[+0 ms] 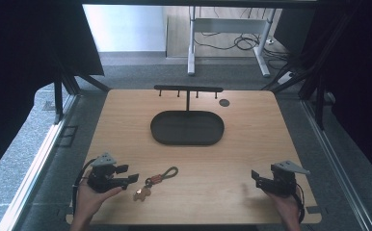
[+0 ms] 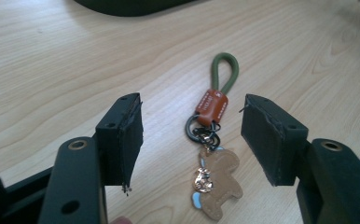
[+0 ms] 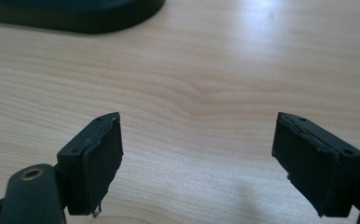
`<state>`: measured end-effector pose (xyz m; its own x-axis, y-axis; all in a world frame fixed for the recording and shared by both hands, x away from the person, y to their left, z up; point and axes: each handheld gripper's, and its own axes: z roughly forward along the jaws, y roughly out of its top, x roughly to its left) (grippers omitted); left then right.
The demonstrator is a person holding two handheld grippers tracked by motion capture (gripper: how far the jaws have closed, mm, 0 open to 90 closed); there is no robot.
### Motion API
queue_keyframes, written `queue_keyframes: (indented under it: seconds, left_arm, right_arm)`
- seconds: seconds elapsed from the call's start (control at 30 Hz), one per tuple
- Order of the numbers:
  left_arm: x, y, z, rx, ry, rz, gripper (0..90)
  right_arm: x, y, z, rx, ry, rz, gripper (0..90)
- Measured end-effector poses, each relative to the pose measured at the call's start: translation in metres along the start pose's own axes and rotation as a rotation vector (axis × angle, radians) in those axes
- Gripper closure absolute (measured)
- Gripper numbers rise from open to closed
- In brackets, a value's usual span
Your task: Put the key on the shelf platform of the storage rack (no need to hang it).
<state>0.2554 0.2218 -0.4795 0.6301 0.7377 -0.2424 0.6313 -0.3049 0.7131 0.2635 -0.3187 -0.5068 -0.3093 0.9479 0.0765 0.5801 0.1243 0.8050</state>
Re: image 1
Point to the white desk frame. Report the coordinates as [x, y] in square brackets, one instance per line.
[229, 25]

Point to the white power strip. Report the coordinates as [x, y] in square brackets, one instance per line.
[285, 77]

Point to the person's left hand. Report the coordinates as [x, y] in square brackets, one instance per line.
[89, 202]

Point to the black metal frame stand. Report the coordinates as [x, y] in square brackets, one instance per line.
[315, 93]
[62, 93]

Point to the black round table grommet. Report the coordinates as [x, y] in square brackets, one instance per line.
[224, 102]

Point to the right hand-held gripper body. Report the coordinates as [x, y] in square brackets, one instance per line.
[282, 179]

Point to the black tray stand with hooks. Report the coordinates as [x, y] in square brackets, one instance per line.
[187, 127]

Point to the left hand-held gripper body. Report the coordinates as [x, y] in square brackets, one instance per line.
[101, 175]

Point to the person's right hand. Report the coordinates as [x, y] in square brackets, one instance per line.
[285, 210]

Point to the black curtain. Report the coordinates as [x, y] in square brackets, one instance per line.
[30, 64]
[360, 80]

